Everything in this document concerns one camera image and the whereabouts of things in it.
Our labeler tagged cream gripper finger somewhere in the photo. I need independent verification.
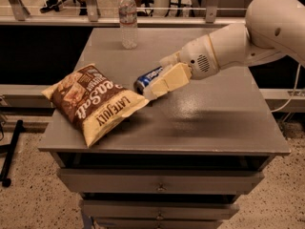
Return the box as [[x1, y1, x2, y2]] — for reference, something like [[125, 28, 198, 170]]
[[159, 52, 180, 68], [143, 63, 192, 100]]

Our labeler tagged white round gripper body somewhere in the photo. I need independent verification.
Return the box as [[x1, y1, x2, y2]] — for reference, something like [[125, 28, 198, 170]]
[[179, 34, 219, 80]]

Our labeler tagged blue pepsi can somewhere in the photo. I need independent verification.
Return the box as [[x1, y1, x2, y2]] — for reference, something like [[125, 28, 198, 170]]
[[133, 67, 163, 94]]

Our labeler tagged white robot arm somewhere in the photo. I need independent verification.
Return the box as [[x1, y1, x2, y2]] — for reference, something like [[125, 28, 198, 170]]
[[143, 0, 305, 100]]

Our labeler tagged clear plastic water bottle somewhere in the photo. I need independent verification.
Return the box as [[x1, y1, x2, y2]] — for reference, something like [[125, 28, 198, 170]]
[[118, 0, 137, 49]]

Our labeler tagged grey drawer cabinet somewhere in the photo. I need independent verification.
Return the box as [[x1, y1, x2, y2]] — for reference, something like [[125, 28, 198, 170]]
[[40, 29, 290, 229]]

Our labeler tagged brown yellow chip bag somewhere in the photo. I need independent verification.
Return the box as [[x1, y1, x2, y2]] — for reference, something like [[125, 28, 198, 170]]
[[42, 64, 149, 147]]

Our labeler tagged black shoe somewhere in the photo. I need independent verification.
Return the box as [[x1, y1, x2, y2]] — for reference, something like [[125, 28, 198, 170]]
[[40, 0, 59, 13]]

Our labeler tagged top grey drawer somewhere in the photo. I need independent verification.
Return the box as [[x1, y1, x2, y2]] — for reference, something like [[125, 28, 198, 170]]
[[58, 169, 264, 195]]

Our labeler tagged grey drawer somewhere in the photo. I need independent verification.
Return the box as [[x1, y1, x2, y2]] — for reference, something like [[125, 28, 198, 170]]
[[81, 200, 239, 220], [58, 169, 264, 195]]

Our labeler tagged metal railing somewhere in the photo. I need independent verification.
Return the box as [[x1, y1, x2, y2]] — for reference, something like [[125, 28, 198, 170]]
[[0, 0, 247, 27]]

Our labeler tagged black stand leg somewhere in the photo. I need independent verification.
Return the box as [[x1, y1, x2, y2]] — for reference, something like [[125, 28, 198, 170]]
[[0, 120, 25, 188]]

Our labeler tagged white cable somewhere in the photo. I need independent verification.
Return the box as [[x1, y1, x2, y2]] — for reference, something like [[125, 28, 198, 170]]
[[270, 62, 302, 114]]

